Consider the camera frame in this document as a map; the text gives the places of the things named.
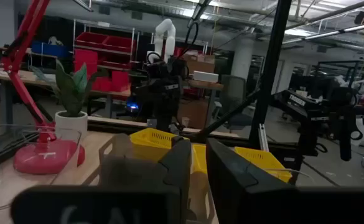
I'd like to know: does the red desk lamp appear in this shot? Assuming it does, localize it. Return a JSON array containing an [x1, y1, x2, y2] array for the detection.
[[1, 0, 86, 175]]

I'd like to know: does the potted plant in white pot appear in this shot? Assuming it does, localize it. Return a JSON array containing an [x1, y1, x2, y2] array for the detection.
[[29, 60, 108, 141]]

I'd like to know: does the yellow mesh basket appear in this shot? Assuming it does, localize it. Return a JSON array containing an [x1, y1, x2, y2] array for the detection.
[[191, 143, 293, 184], [129, 127, 189, 162]]

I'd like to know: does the cardboard box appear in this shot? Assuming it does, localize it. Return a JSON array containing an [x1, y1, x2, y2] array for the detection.
[[184, 54, 216, 74]]

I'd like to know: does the grey office chair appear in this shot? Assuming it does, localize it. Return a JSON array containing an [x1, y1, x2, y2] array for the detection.
[[214, 74, 254, 131]]

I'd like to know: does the red storage bin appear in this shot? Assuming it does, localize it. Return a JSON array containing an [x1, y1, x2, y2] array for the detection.
[[102, 35, 135, 54], [75, 31, 108, 48]]

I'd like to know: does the blue storage bin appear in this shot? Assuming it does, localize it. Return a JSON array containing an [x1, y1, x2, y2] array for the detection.
[[31, 40, 71, 58]]

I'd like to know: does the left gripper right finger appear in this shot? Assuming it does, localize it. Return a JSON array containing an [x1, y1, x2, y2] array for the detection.
[[206, 138, 294, 224]]

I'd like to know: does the clear plastic bin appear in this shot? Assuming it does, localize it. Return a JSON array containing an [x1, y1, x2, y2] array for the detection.
[[0, 123, 83, 187]]

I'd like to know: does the wooden workbench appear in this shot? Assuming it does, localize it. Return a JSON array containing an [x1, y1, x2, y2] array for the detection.
[[0, 67, 132, 98]]

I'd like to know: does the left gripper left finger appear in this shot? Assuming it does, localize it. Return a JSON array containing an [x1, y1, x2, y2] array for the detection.
[[150, 136, 191, 224]]

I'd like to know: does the smoked grey plastic bin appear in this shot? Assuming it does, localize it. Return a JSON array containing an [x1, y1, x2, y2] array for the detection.
[[82, 133, 182, 187]]

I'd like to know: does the white box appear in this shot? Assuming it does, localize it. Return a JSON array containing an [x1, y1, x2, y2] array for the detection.
[[193, 70, 220, 83]]

